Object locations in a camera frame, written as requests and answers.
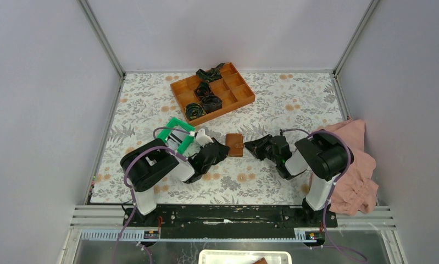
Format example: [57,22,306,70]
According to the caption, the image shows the orange wooden compartment tray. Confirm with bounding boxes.
[170,62,255,126]

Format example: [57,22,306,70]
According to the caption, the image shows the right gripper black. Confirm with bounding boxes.
[244,134,280,164]

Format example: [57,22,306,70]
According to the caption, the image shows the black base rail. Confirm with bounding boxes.
[124,205,338,239]

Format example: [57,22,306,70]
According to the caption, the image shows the green plastic card box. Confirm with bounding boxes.
[153,117,195,154]

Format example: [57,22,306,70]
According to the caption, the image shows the black coiled cable in tray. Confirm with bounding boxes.
[184,103,205,120]

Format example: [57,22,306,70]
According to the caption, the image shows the black items in tray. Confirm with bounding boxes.
[194,63,225,113]

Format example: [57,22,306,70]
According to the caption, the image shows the pink crumpled cloth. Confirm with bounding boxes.
[321,119,379,216]

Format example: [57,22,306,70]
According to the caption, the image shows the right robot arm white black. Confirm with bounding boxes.
[244,130,354,227]

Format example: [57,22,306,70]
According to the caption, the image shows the brown leather card holder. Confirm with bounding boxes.
[225,133,244,157]

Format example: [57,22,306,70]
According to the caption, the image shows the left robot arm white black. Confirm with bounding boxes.
[120,127,230,226]

